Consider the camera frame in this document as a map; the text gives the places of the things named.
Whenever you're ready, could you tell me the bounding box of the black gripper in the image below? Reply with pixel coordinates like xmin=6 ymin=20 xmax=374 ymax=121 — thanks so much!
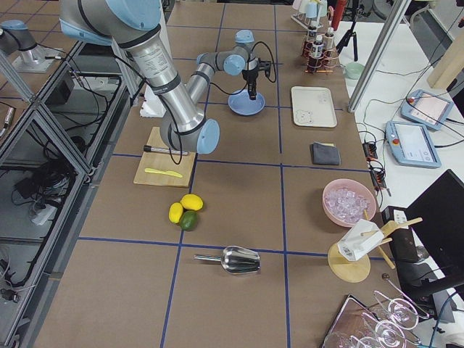
xmin=242 ymin=58 xmax=271 ymax=100

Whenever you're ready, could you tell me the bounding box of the blue plastic plate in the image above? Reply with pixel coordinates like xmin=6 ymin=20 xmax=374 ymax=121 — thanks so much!
xmin=228 ymin=91 xmax=265 ymax=116

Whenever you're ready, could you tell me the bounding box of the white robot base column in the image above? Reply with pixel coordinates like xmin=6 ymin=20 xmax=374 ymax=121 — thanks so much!
xmin=140 ymin=85 xmax=166 ymax=118

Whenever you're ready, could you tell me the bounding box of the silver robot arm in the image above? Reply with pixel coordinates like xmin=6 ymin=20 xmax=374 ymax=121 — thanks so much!
xmin=1 ymin=20 xmax=37 ymax=55
xmin=59 ymin=0 xmax=272 ymax=154

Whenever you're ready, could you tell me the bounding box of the cream bear serving tray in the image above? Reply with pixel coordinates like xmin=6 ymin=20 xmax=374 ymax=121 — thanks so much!
xmin=291 ymin=86 xmax=337 ymax=128

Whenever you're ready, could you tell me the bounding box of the dark tea bottle middle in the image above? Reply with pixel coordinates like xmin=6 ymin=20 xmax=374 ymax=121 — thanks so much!
xmin=306 ymin=34 xmax=323 ymax=73

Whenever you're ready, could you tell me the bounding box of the dark tea bottle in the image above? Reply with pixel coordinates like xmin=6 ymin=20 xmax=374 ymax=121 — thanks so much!
xmin=305 ymin=20 xmax=318 ymax=57
xmin=323 ymin=27 xmax=334 ymax=61
xmin=306 ymin=34 xmax=323 ymax=73

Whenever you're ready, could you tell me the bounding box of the dark tea bottle left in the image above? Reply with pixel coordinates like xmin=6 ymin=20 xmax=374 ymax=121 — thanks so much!
xmin=305 ymin=20 xmax=318 ymax=57

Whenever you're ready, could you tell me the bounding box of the dark tea bottle right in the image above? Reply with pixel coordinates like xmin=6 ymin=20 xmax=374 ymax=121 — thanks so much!
xmin=323 ymin=27 xmax=334 ymax=61

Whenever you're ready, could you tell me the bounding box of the grey folded cloth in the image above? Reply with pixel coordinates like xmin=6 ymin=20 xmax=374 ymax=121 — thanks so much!
xmin=310 ymin=142 xmax=341 ymax=165

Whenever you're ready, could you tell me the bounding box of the mint green bowl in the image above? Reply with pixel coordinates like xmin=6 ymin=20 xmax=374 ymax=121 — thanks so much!
xmin=344 ymin=62 xmax=365 ymax=80

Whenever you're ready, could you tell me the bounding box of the yellow plastic knife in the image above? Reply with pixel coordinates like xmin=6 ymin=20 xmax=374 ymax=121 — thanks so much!
xmin=144 ymin=167 xmax=183 ymax=178

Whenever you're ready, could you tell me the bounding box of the red cylinder bottle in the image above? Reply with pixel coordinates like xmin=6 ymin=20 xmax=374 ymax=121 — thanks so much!
xmin=331 ymin=0 xmax=347 ymax=31

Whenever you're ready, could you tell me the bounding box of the wooden cutting board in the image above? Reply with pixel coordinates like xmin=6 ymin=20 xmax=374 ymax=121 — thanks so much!
xmin=133 ymin=126 xmax=198 ymax=189

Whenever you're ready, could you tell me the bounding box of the large yellow lemon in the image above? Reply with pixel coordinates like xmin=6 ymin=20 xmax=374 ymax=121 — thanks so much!
xmin=180 ymin=194 xmax=204 ymax=211

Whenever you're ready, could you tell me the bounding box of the small yellow lemon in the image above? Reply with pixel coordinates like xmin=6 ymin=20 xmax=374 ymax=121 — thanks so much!
xmin=168 ymin=202 xmax=184 ymax=224

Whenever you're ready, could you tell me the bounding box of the green lime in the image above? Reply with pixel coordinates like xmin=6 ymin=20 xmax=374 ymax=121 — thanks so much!
xmin=179 ymin=210 xmax=198 ymax=231

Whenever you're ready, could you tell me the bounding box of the pink bowl of ice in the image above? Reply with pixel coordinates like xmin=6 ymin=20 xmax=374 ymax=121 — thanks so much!
xmin=322 ymin=178 xmax=377 ymax=227

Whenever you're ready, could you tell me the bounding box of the near blue teach pendant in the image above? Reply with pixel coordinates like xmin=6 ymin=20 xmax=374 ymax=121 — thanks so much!
xmin=385 ymin=121 xmax=442 ymax=168

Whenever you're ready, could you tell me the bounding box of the blue teach pendant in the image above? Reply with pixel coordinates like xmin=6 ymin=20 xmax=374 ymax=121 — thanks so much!
xmin=400 ymin=89 xmax=454 ymax=131
xmin=385 ymin=121 xmax=442 ymax=168

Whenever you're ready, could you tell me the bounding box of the far blue teach pendant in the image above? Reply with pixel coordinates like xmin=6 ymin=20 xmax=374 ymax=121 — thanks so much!
xmin=400 ymin=89 xmax=454 ymax=131

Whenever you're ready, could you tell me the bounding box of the steel ice scoop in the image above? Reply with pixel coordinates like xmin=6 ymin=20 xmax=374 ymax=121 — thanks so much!
xmin=194 ymin=246 xmax=261 ymax=275

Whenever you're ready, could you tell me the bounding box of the black monitor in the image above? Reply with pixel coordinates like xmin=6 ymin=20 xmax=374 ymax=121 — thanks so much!
xmin=390 ymin=169 xmax=463 ymax=300

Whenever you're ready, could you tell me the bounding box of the wine glass on tray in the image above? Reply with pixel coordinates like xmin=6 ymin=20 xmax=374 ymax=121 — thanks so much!
xmin=371 ymin=290 xmax=430 ymax=331

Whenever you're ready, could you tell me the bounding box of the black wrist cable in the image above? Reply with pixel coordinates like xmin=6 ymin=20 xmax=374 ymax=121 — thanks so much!
xmin=210 ymin=41 xmax=278 ymax=96

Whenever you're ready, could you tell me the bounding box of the copper wire bottle rack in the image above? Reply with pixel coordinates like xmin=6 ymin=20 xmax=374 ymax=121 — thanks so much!
xmin=302 ymin=35 xmax=339 ymax=73

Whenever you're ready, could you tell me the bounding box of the white wire cup rack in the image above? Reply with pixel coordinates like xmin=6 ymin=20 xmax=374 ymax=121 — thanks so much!
xmin=291 ymin=0 xmax=328 ymax=28

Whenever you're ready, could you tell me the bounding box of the black camera tripod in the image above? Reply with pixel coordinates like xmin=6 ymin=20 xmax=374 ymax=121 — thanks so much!
xmin=336 ymin=0 xmax=360 ymax=62

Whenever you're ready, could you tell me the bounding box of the aluminium frame post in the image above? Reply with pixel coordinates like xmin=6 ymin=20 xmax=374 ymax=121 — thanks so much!
xmin=347 ymin=0 xmax=411 ymax=113

